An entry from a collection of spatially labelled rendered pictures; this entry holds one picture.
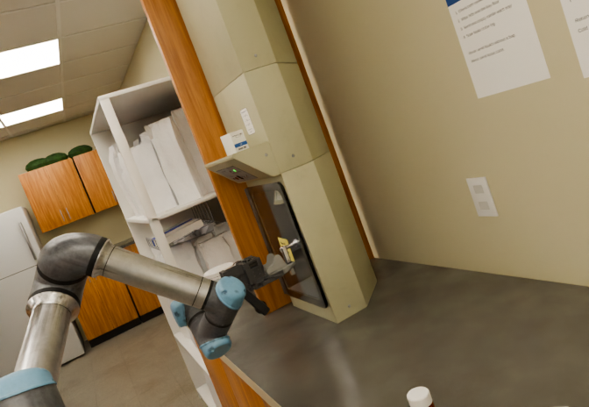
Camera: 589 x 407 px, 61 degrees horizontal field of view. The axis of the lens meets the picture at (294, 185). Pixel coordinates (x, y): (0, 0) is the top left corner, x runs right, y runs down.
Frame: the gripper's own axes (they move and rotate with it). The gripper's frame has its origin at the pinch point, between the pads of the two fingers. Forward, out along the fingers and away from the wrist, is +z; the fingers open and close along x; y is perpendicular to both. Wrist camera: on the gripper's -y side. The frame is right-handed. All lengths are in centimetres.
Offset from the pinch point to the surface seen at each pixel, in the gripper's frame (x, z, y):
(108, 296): 496, -46, -68
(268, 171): -5.2, 2.4, 28.4
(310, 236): -5.2, 7.4, 6.4
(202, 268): 132, 0, -15
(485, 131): -39, 49, 19
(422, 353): -42.8, 6.7, -20.5
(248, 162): -5.2, -2.3, 32.7
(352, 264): -4.5, 17.3, -7.1
